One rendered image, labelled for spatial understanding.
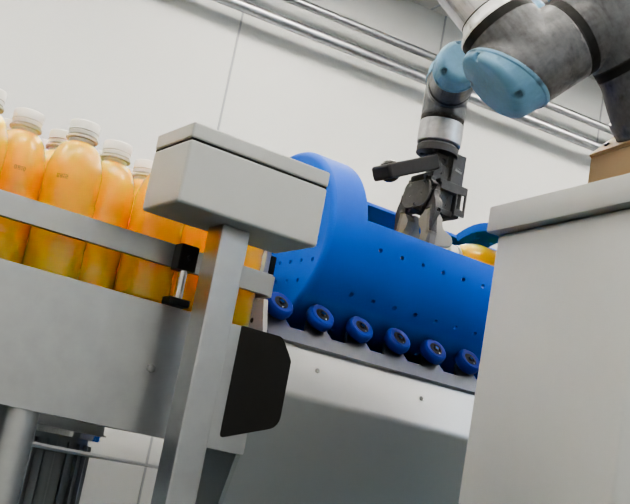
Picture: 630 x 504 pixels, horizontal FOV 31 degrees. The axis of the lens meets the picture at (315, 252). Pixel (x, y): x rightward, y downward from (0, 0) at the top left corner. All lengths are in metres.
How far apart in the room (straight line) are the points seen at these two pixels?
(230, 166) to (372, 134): 4.51
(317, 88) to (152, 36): 0.89
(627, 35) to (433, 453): 0.69
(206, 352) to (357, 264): 0.41
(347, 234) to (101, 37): 3.77
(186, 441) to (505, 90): 0.62
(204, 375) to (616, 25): 0.72
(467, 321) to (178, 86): 3.73
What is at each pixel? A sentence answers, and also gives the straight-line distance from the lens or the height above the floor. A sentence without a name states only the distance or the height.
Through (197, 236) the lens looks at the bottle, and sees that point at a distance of 1.52.
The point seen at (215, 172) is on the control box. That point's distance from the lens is 1.34.
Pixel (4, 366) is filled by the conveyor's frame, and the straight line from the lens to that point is 1.34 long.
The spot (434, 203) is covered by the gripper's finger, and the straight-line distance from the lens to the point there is 1.84.
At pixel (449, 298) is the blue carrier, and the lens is 1.80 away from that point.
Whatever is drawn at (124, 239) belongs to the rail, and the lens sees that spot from 1.43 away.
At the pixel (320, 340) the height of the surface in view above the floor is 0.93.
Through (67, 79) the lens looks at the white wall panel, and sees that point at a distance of 5.25.
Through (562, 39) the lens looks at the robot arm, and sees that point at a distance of 1.56.
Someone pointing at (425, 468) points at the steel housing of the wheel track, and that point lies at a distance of 1.79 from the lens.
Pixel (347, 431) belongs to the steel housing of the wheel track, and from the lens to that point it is 1.68.
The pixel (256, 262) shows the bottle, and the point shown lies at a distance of 1.53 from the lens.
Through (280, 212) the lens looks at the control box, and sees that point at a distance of 1.38.
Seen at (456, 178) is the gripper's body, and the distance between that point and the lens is 1.92.
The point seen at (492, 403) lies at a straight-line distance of 1.54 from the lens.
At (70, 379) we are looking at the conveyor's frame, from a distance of 1.37.
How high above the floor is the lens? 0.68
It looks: 13 degrees up
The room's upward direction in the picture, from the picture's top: 11 degrees clockwise
